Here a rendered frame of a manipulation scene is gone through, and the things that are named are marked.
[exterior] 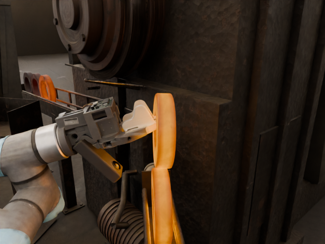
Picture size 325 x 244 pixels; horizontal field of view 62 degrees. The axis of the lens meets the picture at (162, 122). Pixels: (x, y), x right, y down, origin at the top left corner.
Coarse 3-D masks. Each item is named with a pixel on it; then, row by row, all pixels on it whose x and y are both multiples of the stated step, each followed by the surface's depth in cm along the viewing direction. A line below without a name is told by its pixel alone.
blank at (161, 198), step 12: (156, 168) 57; (156, 180) 53; (168, 180) 53; (156, 192) 51; (168, 192) 51; (156, 204) 50; (168, 204) 50; (156, 216) 50; (168, 216) 50; (156, 228) 50; (168, 228) 50; (156, 240) 51; (168, 240) 51
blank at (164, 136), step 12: (156, 96) 54; (168, 96) 53; (156, 108) 53; (168, 108) 50; (156, 120) 53; (168, 120) 49; (156, 132) 53; (168, 132) 49; (156, 144) 53; (168, 144) 49; (156, 156) 53; (168, 156) 50
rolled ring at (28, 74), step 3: (27, 72) 182; (30, 72) 183; (24, 75) 186; (27, 75) 181; (30, 75) 180; (24, 78) 188; (27, 78) 188; (30, 78) 179; (24, 81) 190; (27, 81) 190; (30, 81) 179; (24, 84) 192; (27, 84) 191; (30, 84) 179; (27, 87) 191; (30, 87) 181; (27, 90) 190; (30, 90) 192
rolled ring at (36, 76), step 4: (32, 76) 172; (36, 76) 166; (32, 80) 174; (36, 80) 167; (32, 84) 176; (36, 84) 177; (32, 88) 178; (36, 88) 178; (36, 92) 177; (40, 96) 168
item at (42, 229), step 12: (0, 108) 140; (12, 108) 139; (24, 108) 124; (36, 108) 132; (0, 120) 143; (12, 120) 118; (24, 120) 125; (36, 120) 132; (0, 132) 125; (12, 132) 118; (48, 228) 151; (36, 240) 142
